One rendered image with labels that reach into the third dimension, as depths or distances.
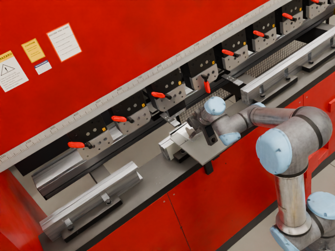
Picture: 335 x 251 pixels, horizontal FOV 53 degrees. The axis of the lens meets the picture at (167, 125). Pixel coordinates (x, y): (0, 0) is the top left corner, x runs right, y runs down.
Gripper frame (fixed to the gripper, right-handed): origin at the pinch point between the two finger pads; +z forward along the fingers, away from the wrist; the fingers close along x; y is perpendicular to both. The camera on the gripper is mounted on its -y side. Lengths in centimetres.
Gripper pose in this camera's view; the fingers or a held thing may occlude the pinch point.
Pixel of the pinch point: (196, 134)
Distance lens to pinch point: 161.8
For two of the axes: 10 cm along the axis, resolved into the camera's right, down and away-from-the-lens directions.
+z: -1.9, 3.1, 9.3
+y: -6.1, -7.8, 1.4
